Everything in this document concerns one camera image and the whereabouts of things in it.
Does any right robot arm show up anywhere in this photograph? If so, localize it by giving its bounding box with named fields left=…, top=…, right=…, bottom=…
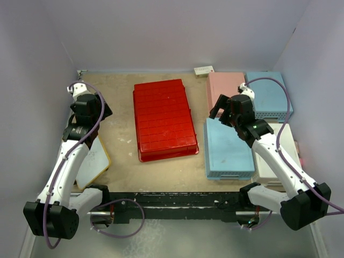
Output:
left=209, top=94, right=331, bottom=231

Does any pink perforated basket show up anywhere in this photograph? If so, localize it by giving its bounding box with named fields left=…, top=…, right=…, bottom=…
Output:
left=206, top=72, right=245, bottom=117

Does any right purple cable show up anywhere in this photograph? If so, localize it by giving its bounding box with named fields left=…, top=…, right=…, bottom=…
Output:
left=243, top=77, right=344, bottom=217

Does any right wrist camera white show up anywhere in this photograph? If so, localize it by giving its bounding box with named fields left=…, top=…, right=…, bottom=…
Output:
left=238, top=83, right=255, bottom=101

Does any red plastic tray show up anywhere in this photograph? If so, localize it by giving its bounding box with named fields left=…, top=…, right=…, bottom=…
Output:
left=133, top=79, right=199, bottom=162

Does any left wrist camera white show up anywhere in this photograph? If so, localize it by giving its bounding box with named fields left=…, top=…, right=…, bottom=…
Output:
left=67, top=83, right=91, bottom=101

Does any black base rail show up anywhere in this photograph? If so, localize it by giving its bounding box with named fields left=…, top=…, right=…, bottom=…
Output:
left=90, top=190, right=268, bottom=224

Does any small white red box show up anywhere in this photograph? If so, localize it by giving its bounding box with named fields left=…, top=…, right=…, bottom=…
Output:
left=193, top=66, right=214, bottom=78

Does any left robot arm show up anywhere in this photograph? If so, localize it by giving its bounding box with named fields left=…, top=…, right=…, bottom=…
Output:
left=23, top=93, right=112, bottom=239

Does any yellow-rimmed whiteboard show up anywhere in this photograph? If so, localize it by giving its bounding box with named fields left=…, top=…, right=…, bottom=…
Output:
left=75, top=136, right=111, bottom=190

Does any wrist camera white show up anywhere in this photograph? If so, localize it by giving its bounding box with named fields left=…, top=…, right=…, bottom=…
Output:
left=238, top=83, right=255, bottom=101
left=67, top=83, right=91, bottom=101

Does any white perforated basket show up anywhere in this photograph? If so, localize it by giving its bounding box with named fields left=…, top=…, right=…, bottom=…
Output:
left=252, top=124, right=302, bottom=192

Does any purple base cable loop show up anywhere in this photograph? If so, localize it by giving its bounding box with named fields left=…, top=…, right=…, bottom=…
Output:
left=90, top=199, right=146, bottom=239

